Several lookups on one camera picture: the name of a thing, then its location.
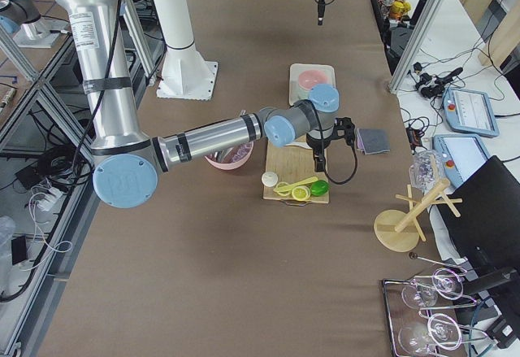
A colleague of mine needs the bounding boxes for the small pink bowl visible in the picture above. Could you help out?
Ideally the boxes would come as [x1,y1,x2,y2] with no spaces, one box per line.
[297,69,328,85]

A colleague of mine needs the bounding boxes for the top green bowl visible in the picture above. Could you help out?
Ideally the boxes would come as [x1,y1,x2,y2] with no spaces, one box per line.
[297,79,321,100]

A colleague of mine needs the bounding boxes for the large pink bowl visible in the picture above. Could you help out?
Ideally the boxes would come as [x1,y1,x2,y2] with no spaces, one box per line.
[205,142,254,170]

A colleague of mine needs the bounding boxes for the yellow plastic knife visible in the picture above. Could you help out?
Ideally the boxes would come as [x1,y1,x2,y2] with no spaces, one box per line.
[274,176,319,194]

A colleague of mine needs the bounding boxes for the bamboo cutting board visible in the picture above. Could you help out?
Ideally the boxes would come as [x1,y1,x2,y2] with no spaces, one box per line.
[265,136,328,184]

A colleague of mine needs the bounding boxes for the green lime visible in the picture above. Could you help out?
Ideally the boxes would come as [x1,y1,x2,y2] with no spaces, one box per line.
[310,180,329,197]

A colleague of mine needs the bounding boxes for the upper lemon slice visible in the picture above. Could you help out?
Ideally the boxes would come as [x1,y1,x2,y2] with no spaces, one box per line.
[291,185,311,202]

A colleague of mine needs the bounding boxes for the grey folded cloth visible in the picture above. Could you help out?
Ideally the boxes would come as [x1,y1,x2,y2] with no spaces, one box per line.
[356,128,390,155]

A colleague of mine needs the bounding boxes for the white steamed bun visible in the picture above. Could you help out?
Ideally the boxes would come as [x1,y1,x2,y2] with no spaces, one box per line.
[261,172,279,187]

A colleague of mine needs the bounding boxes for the cream rabbit tray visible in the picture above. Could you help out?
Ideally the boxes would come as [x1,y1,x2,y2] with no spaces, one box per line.
[288,63,336,105]

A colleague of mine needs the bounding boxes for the metal ice scoop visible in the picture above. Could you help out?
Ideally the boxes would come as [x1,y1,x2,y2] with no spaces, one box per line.
[208,146,241,163]

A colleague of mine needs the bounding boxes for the wooden cup tree stand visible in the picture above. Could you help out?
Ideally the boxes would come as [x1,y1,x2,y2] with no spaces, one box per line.
[374,178,463,252]

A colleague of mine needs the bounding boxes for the blue teach pendant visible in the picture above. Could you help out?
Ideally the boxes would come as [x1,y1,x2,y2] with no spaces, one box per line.
[432,133,491,188]
[443,87,500,137]

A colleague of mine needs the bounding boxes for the wine glass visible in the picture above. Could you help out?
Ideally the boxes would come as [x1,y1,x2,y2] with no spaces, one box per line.
[398,313,462,356]
[401,268,463,310]

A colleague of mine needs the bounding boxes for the black monitor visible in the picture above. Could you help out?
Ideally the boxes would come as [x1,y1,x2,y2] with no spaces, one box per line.
[438,156,519,270]

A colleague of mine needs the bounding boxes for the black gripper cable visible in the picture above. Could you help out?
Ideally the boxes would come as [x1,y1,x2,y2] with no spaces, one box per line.
[320,116,359,185]

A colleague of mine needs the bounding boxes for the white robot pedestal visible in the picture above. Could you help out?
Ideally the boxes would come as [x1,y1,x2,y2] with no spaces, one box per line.
[154,0,218,101]

